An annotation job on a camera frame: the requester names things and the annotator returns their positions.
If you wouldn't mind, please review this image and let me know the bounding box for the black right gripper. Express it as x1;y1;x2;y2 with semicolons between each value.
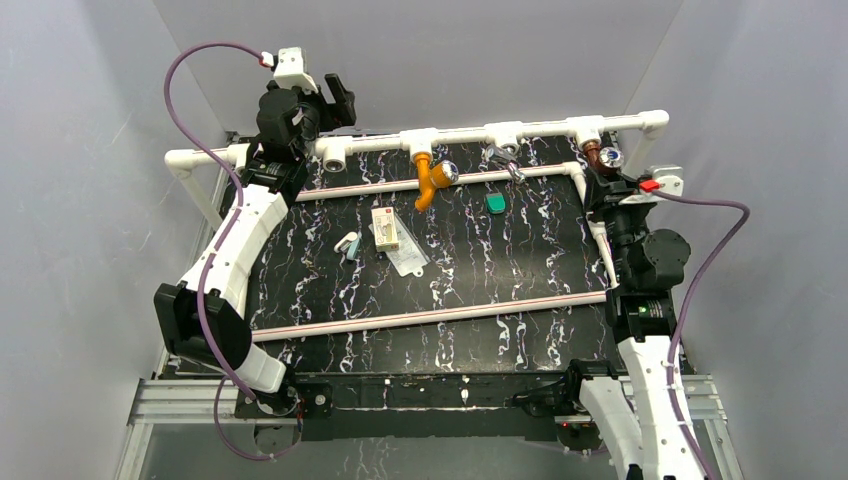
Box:
581;164;656;285

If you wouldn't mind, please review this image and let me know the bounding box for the dark red water faucet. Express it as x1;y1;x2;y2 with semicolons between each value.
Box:
581;140;624;176

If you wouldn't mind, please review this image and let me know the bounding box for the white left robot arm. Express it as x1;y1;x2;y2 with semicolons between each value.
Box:
154;73;356;416

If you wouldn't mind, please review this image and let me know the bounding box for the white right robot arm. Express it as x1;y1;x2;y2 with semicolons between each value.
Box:
563;167;710;479

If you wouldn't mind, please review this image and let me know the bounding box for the chrome water faucet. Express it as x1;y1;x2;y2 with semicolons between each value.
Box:
484;144;526;184

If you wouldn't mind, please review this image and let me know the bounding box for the orange water faucet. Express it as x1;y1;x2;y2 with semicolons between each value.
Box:
412;152;460;212

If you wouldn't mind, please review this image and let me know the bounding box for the green square tape measure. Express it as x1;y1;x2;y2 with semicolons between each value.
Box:
485;193;507;215

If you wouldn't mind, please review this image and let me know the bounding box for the cream cardboard box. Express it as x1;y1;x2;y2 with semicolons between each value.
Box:
371;207;400;252

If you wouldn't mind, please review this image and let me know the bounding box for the white blue stapler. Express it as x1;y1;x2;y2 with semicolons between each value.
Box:
333;231;361;261

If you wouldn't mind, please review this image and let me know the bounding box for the white plastic package card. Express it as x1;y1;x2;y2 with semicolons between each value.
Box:
378;214;429;277

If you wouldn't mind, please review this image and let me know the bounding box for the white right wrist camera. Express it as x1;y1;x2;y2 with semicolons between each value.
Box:
638;165;684;196

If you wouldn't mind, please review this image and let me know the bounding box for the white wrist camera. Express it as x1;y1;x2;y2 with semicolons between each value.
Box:
638;165;684;196
273;47;319;94

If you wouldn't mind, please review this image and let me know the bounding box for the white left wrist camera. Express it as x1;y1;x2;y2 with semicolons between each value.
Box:
273;47;319;94

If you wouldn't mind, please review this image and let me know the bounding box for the white pipe frame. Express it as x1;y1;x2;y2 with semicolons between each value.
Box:
165;110;670;342

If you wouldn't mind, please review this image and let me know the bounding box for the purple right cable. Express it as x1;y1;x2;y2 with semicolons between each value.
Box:
652;190;752;480

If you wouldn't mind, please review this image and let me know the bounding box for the purple cable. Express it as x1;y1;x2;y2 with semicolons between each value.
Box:
162;41;303;462
652;190;752;480

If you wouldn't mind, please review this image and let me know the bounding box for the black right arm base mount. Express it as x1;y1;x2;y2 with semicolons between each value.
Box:
505;359;622;453

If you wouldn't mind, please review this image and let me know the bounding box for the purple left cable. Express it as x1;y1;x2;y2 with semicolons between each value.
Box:
162;41;303;462

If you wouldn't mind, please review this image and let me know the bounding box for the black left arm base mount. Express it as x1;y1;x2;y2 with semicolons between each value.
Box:
256;377;333;445

